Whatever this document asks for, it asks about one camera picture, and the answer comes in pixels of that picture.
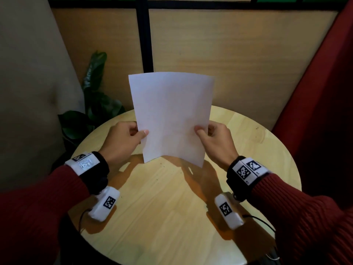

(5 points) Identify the person's right hand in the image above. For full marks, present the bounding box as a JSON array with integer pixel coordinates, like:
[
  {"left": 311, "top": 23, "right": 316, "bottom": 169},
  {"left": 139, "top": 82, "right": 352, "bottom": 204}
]
[{"left": 194, "top": 120, "right": 239, "bottom": 172}]

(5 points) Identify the person's left hand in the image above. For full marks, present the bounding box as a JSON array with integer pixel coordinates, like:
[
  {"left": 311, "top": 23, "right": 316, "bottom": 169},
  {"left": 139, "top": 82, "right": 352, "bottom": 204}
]
[{"left": 98, "top": 121, "right": 149, "bottom": 172}]

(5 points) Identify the white paper sheet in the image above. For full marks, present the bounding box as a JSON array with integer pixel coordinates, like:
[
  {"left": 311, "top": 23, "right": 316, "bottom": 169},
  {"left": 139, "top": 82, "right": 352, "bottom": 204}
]
[{"left": 128, "top": 72, "right": 215, "bottom": 168}]

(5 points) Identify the person's left forearm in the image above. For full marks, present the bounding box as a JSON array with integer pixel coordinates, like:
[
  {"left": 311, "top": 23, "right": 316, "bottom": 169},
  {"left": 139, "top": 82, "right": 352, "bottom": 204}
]
[{"left": 0, "top": 165, "right": 91, "bottom": 265}]

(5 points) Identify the person's right forearm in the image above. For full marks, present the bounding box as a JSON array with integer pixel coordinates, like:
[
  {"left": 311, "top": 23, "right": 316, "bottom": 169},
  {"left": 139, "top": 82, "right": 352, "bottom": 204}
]
[{"left": 247, "top": 173, "right": 353, "bottom": 265}]

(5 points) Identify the green leafy plant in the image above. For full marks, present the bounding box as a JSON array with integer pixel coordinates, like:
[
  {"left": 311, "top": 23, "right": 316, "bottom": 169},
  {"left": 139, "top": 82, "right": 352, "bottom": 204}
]
[{"left": 57, "top": 51, "right": 126, "bottom": 152}]

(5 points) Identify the beige armchair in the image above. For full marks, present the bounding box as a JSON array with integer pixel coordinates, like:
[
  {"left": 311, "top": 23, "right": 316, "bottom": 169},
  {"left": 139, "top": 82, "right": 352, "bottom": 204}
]
[{"left": 0, "top": 0, "right": 85, "bottom": 191}]

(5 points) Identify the red armchair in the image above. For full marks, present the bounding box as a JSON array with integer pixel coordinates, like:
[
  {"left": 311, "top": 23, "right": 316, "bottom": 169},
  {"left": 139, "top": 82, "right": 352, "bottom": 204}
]
[{"left": 272, "top": 0, "right": 353, "bottom": 210}]

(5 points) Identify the black wrist strap white tag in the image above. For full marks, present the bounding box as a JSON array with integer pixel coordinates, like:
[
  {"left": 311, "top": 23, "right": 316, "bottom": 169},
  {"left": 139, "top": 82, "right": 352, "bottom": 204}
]
[
  {"left": 226, "top": 156, "right": 272, "bottom": 202},
  {"left": 64, "top": 151, "right": 110, "bottom": 195}
]

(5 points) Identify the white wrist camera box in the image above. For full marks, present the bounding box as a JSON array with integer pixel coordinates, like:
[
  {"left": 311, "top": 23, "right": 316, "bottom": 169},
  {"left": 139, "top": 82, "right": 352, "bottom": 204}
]
[
  {"left": 214, "top": 192, "right": 245, "bottom": 230},
  {"left": 88, "top": 186, "right": 121, "bottom": 222}
]

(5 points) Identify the wide wooden wall panel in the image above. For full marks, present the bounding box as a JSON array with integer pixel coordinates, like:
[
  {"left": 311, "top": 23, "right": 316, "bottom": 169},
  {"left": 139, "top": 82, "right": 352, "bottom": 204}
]
[{"left": 149, "top": 9, "right": 338, "bottom": 131}]

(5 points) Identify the black partition frame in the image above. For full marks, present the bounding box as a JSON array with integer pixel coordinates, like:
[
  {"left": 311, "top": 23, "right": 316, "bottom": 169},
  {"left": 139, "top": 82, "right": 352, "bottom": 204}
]
[{"left": 47, "top": 0, "right": 353, "bottom": 73}]

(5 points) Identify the thin black cable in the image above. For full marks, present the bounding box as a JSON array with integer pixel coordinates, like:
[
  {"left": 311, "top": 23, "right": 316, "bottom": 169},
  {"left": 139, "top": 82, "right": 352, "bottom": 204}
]
[
  {"left": 78, "top": 208, "right": 92, "bottom": 233},
  {"left": 242, "top": 214, "right": 276, "bottom": 233}
]

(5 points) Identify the narrow wooden wall panel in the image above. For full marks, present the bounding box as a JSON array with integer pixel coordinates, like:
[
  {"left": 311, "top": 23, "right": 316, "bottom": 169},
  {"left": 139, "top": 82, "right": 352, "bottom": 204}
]
[{"left": 52, "top": 9, "right": 144, "bottom": 111}]

